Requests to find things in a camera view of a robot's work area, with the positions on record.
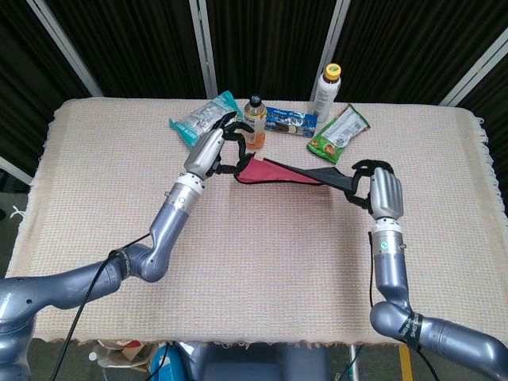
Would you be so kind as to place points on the blue plastic container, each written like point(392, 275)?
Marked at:
point(168, 365)

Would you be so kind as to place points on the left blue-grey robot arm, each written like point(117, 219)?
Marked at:
point(166, 230)

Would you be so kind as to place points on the blue cookie package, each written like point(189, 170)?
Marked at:
point(289, 121)

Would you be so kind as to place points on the teal and silver snack bag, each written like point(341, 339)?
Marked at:
point(202, 117)

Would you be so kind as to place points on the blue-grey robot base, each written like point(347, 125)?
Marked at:
point(258, 363)

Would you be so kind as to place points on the white partition post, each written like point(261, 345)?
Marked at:
point(63, 43)
point(202, 47)
point(16, 170)
point(335, 31)
point(476, 67)

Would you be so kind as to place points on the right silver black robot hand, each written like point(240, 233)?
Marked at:
point(387, 194)

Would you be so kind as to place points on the white metal table leg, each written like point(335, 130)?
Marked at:
point(353, 365)

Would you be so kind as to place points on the orange juice bottle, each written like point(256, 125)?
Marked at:
point(256, 119)

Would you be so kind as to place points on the white bottle yellow cap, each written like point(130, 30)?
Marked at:
point(327, 95)

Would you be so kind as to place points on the brown cardboard box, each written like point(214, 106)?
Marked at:
point(131, 353)

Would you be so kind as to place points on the black and pink cloth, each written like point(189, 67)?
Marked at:
point(270, 172)

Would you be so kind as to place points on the green snack bag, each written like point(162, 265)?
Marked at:
point(341, 131)

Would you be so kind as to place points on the beige woven tablecloth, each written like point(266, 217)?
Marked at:
point(258, 258)

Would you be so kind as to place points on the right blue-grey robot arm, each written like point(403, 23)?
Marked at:
point(391, 270)

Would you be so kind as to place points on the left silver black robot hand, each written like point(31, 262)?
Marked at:
point(204, 155)

